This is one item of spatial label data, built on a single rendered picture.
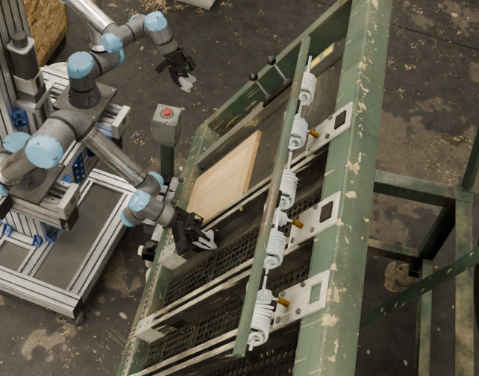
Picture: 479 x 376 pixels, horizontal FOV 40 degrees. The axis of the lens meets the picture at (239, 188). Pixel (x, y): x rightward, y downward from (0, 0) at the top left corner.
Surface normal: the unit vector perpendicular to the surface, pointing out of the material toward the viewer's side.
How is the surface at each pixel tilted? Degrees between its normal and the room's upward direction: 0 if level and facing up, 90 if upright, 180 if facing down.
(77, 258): 0
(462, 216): 0
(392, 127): 0
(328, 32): 90
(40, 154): 84
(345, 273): 30
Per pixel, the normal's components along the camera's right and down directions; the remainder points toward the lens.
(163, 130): -0.20, 0.78
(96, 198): 0.08, -0.59
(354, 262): 0.56, -0.41
